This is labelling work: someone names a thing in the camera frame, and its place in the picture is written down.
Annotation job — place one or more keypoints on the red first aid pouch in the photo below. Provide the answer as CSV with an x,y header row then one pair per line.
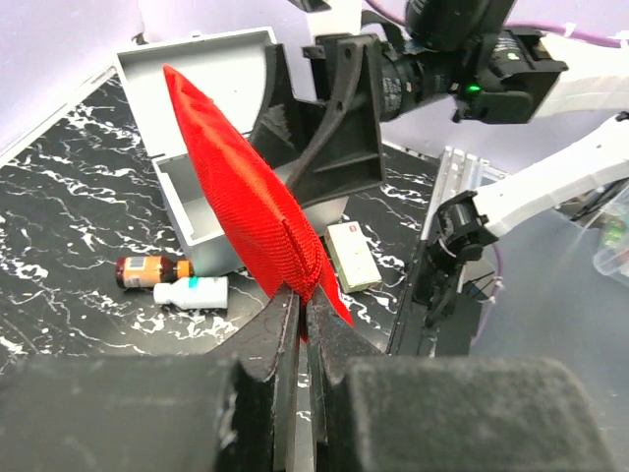
x,y
260,217

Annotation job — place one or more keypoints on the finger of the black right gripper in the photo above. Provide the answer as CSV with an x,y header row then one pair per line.
x,y
285,124
344,155

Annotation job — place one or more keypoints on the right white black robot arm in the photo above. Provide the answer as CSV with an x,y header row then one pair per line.
x,y
595,79

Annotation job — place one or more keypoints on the white cardboard medicine box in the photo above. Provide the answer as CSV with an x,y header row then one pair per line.
x,y
351,257

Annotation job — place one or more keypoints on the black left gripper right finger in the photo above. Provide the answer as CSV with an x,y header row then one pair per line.
x,y
374,412

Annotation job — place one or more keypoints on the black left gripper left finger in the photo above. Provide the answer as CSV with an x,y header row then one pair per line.
x,y
231,409

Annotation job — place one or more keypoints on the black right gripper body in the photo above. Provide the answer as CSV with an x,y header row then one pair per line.
x,y
463,49

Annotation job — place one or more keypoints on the white teal label bottle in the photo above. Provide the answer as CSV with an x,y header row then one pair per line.
x,y
193,293

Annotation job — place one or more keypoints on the brown orange cap bottle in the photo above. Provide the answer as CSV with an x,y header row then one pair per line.
x,y
145,272

